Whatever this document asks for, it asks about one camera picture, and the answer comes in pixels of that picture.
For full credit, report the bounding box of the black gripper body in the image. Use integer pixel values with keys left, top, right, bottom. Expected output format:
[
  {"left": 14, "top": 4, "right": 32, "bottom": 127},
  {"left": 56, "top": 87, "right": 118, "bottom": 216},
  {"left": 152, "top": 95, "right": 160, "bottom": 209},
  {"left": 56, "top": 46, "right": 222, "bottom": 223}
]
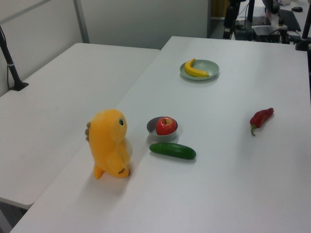
[{"left": 224, "top": 0, "right": 240, "bottom": 28}]

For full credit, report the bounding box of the red chili pepper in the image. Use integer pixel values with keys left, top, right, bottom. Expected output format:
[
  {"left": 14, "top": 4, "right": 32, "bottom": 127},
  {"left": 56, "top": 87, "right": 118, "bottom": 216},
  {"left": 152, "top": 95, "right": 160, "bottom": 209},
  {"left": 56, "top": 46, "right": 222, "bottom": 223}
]
[{"left": 250, "top": 107, "right": 275, "bottom": 136}]

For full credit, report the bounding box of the pale green plastic plate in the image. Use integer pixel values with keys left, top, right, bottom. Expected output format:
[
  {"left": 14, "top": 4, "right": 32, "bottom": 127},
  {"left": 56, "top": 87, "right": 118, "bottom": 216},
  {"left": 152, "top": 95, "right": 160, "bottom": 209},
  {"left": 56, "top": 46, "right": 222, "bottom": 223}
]
[{"left": 179, "top": 59, "right": 221, "bottom": 81}]

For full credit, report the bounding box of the yellow wooden panel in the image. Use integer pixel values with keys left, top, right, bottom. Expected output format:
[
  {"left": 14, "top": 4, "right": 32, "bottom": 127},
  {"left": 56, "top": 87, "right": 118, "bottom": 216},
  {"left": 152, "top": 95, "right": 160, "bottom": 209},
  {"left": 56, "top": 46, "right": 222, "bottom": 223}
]
[{"left": 210, "top": 0, "right": 230, "bottom": 19}]

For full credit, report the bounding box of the black vertical pole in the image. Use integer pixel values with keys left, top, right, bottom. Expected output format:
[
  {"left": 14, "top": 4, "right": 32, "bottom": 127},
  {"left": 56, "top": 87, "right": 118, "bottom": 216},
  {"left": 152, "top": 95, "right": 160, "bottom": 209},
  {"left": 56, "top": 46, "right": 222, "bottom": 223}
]
[{"left": 245, "top": 0, "right": 256, "bottom": 25}]

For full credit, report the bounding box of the dark flat electronics box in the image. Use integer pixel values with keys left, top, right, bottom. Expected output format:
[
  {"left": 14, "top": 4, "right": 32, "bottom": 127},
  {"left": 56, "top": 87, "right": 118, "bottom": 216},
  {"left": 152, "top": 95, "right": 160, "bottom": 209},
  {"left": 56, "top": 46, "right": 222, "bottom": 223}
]
[{"left": 252, "top": 25, "right": 288, "bottom": 42}]

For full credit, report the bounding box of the yellow banana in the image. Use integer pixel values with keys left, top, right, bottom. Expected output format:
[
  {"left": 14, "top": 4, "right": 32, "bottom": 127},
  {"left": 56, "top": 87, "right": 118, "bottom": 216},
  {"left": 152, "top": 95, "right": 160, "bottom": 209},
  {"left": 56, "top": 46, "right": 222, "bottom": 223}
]
[{"left": 184, "top": 58, "right": 210, "bottom": 78}]

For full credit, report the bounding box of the black keyboard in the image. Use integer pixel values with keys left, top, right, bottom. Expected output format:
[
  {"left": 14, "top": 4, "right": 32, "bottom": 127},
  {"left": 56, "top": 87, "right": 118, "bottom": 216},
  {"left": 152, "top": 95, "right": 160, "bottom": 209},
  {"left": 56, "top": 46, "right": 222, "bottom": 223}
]
[{"left": 278, "top": 9, "right": 302, "bottom": 31}]

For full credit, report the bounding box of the black clamp stand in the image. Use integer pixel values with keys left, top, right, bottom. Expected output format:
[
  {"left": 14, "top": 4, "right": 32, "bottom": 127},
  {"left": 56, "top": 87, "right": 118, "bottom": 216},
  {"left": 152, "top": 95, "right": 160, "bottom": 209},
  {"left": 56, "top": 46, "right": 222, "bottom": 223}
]
[{"left": 294, "top": 14, "right": 311, "bottom": 51}]

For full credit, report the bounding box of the red apple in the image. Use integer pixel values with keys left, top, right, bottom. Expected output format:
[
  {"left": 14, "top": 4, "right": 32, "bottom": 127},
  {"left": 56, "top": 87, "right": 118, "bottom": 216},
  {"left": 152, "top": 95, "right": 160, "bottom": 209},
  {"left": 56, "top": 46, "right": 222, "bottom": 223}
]
[{"left": 155, "top": 116, "right": 177, "bottom": 136}]

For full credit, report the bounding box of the grey metal bowl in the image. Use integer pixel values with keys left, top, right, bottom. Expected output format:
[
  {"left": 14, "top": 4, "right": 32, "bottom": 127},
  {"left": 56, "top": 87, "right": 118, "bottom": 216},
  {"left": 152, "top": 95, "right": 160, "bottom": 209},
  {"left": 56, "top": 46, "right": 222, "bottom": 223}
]
[{"left": 146, "top": 116, "right": 179, "bottom": 143}]

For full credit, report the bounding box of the green cucumber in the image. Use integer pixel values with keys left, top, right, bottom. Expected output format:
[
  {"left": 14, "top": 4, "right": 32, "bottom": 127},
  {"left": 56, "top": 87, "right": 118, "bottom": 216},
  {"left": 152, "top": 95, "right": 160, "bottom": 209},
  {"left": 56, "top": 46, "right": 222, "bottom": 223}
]
[{"left": 149, "top": 142, "right": 197, "bottom": 160}]

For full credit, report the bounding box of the orange plush dinosaur toy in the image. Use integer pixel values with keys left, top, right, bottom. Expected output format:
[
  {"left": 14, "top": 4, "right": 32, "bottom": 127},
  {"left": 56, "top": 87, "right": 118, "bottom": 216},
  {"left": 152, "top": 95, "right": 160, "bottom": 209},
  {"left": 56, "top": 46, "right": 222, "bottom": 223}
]
[{"left": 84, "top": 109, "right": 134, "bottom": 180}]

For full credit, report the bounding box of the black camera stand pole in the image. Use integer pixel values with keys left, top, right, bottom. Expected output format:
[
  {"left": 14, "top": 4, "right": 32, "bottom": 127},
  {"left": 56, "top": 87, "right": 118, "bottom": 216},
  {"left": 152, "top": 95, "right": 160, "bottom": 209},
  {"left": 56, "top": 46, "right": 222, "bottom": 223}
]
[{"left": 0, "top": 25, "right": 29, "bottom": 92}]

